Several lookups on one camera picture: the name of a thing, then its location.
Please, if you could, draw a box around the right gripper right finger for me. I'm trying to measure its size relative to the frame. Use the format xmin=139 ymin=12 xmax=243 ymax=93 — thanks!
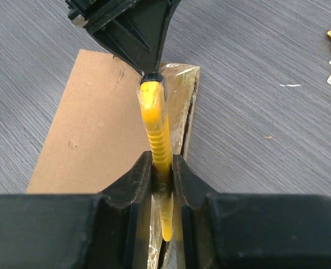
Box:
xmin=172 ymin=155 xmax=331 ymax=268

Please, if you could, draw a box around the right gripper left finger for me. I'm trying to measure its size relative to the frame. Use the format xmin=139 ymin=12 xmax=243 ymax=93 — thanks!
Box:
xmin=0 ymin=151 xmax=152 ymax=268

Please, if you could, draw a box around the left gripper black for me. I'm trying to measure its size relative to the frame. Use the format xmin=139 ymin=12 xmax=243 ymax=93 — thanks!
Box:
xmin=66 ymin=1 xmax=180 ymax=74

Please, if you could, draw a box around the yellow utility knife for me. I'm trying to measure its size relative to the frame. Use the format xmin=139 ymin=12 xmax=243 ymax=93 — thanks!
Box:
xmin=138 ymin=72 xmax=173 ymax=242

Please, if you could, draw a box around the brown cardboard express box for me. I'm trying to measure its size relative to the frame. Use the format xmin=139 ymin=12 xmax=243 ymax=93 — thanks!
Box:
xmin=26 ymin=49 xmax=201 ymax=268

